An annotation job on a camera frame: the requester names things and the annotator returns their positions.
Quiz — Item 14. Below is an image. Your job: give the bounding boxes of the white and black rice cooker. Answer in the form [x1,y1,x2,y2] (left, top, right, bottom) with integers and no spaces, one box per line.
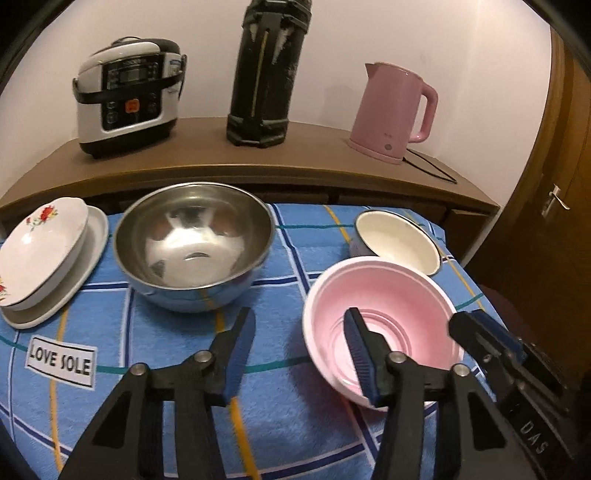
[72,38,188,161]

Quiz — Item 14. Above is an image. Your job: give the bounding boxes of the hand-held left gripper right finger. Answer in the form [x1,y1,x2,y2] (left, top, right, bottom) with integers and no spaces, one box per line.
[344,308,541,480]

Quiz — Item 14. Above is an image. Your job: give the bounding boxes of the brown wooden cabinet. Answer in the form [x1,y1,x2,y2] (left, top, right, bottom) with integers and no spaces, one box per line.
[0,116,502,241]

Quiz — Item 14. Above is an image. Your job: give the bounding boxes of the pink and red plastic bowl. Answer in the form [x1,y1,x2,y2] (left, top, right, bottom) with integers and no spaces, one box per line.
[302,258,465,409]

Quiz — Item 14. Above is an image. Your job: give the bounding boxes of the black thermos flask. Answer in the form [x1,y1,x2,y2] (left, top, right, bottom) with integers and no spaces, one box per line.
[226,0,315,149]

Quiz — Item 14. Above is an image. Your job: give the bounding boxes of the red flower white plate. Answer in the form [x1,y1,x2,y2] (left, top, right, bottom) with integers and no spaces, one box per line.
[0,197,89,311]

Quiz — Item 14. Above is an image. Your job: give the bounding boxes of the plain grey round plate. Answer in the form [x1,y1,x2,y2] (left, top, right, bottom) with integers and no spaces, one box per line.
[0,205,109,330]

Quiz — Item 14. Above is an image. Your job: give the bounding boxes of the metal door handle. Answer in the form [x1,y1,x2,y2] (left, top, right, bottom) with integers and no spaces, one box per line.
[542,184,571,217]

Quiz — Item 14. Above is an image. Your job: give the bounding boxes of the pink electric kettle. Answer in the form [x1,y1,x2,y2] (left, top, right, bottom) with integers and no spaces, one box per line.
[347,62,439,165]

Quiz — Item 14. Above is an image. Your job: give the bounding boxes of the small white cup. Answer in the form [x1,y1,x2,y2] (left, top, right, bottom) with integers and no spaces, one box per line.
[349,210,443,276]

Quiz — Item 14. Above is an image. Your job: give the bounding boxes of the wooden door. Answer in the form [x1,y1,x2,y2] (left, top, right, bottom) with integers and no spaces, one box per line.
[466,28,591,370]

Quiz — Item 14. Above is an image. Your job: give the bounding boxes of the black kettle power cable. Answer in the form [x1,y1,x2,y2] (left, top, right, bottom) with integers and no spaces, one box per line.
[402,150,458,184]

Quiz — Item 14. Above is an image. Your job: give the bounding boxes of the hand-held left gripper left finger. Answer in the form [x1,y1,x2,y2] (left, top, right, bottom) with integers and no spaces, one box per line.
[58,307,256,480]

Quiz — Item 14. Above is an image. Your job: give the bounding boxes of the blue checked cloth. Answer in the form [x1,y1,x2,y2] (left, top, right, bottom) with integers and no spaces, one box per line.
[0,203,509,480]

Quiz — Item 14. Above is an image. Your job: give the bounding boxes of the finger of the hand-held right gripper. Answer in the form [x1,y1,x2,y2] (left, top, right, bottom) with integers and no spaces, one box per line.
[449,309,536,384]

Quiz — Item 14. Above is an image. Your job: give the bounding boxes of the stainless steel bowl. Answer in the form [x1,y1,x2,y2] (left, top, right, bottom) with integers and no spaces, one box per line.
[113,183,276,313]

